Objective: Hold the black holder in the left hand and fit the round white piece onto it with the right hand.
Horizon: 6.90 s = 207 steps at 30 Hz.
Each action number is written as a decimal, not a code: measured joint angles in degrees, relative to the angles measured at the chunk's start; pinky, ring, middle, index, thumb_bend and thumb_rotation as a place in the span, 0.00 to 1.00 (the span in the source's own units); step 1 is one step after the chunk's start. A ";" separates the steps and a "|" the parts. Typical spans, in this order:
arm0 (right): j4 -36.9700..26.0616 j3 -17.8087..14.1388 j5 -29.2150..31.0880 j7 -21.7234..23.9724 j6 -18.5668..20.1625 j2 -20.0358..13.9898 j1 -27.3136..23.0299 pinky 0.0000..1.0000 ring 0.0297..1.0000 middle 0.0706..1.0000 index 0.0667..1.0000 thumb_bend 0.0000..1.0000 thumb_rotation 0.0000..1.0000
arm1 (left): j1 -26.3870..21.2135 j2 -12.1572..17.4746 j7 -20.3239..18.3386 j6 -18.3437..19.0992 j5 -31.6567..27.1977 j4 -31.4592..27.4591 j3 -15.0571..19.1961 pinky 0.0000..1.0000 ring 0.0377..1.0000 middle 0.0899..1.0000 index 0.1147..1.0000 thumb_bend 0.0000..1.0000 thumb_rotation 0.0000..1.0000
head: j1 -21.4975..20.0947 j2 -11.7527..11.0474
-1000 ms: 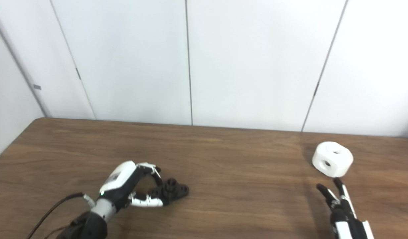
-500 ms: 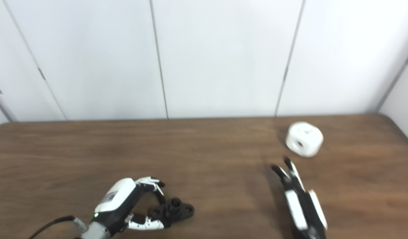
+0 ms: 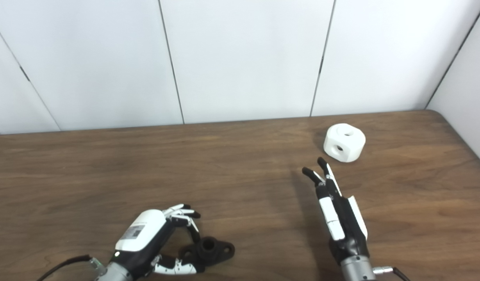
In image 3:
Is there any black plastic holder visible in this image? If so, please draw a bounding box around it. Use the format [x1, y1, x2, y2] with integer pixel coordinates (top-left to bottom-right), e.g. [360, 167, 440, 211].
[178, 237, 236, 268]

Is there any round white plastic piece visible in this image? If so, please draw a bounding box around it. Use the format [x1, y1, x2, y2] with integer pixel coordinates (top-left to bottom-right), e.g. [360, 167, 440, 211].
[323, 123, 366, 163]

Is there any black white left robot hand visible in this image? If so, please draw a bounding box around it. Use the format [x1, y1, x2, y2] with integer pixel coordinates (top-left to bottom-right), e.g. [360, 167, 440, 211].
[97, 203, 203, 281]

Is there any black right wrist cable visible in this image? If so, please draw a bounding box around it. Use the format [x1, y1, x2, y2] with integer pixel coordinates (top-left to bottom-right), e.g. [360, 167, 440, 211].
[373, 266, 412, 281]

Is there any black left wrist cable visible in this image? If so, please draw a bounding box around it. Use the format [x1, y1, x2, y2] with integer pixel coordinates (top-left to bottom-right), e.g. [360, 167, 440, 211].
[37, 255, 104, 281]

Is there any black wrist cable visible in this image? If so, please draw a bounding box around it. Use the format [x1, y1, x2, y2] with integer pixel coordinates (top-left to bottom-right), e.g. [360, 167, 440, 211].
[373, 266, 412, 281]
[37, 255, 104, 281]

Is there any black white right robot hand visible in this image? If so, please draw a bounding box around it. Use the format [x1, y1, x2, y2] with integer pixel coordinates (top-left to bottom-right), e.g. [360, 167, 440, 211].
[302, 157, 377, 281]

